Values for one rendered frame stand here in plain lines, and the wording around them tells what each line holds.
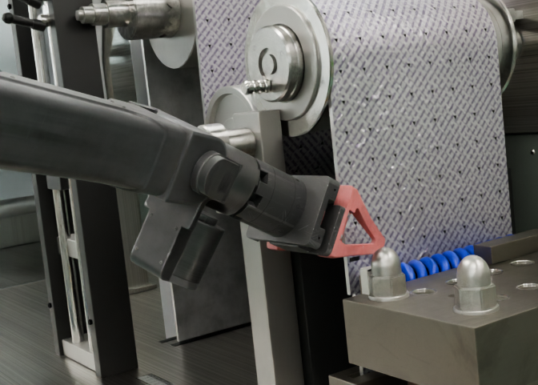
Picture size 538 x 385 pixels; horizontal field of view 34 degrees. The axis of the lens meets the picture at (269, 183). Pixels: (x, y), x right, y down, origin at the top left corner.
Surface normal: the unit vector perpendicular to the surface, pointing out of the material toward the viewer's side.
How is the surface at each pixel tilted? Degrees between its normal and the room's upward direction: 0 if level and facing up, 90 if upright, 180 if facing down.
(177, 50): 90
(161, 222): 75
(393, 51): 90
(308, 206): 60
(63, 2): 90
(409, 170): 90
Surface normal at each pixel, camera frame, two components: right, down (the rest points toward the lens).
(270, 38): -0.83, 0.14
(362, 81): 0.55, 0.03
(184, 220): -0.41, -0.20
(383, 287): -0.44, 0.14
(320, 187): -0.77, -0.37
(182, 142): 0.82, 0.34
